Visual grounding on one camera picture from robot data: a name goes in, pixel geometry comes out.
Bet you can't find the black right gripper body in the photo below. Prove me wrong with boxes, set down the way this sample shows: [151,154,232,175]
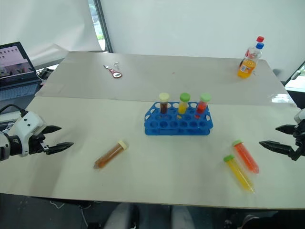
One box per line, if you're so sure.
[293,122,305,157]

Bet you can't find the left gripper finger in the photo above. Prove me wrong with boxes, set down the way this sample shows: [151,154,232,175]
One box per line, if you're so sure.
[42,125,62,135]
[44,142,75,156]

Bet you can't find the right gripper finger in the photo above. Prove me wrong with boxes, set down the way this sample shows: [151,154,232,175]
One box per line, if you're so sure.
[259,140,302,162]
[275,124,297,135]

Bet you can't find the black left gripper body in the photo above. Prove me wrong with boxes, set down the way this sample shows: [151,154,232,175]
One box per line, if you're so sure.
[28,132,50,155]

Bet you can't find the orange tube, green cap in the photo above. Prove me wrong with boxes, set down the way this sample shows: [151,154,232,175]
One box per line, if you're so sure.
[232,139,261,174]

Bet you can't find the long yellow tube, green cap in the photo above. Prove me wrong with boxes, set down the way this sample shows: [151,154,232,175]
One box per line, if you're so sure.
[223,154,255,194]

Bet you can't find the light brown tube, cream cap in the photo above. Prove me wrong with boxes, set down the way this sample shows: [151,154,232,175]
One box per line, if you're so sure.
[93,139,130,170]

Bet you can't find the red tube, green cap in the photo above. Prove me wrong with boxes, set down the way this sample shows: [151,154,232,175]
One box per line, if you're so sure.
[194,93,212,119]

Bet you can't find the blue test tube rack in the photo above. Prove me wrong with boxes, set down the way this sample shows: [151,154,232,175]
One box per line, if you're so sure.
[143,101,214,137]

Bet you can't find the short yellow tube, green cap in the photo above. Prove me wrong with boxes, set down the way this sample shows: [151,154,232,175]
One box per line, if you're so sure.
[176,93,192,119]

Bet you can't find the dark brown tube, cream cap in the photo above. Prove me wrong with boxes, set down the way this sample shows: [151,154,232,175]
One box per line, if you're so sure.
[158,92,171,115]

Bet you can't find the orange soda bottle, blue cap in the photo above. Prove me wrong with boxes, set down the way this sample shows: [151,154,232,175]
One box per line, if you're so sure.
[237,42,265,79]

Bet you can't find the open laptop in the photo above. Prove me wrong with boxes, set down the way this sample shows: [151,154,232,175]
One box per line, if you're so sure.
[0,42,43,102]

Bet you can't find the red bottle opener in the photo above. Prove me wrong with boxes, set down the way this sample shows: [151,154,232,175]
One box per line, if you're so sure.
[103,64,123,78]

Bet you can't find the clear bottle, red cap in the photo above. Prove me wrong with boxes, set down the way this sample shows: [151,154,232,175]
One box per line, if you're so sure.
[244,36,266,60]

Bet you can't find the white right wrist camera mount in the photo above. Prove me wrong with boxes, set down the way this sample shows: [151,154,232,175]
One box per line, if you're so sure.
[294,108,305,125]

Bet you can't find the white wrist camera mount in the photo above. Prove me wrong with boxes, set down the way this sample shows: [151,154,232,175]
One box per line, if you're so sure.
[294,108,305,125]
[10,111,47,158]

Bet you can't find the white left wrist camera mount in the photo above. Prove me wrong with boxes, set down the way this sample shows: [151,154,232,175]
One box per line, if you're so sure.
[10,111,47,158]

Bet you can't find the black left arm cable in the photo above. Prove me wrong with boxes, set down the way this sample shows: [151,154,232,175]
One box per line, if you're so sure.
[0,104,26,118]

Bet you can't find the tangle of cables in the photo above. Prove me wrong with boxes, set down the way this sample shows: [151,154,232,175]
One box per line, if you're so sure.
[35,67,56,81]

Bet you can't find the white floor cable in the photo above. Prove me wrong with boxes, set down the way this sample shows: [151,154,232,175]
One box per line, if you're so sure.
[49,199,89,229]

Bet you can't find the dark window frame post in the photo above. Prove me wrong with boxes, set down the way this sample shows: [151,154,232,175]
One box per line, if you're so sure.
[93,0,114,52]

